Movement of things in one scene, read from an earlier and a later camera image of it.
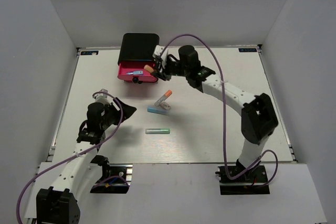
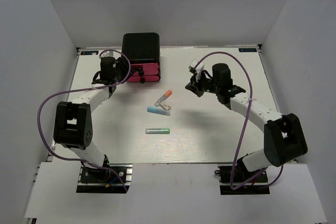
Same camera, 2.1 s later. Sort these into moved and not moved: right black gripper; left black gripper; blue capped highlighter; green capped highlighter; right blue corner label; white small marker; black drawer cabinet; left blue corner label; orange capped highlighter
Moved: right black gripper; black drawer cabinet; left black gripper
Not moved: orange capped highlighter; right blue corner label; green capped highlighter; left blue corner label; blue capped highlighter; white small marker
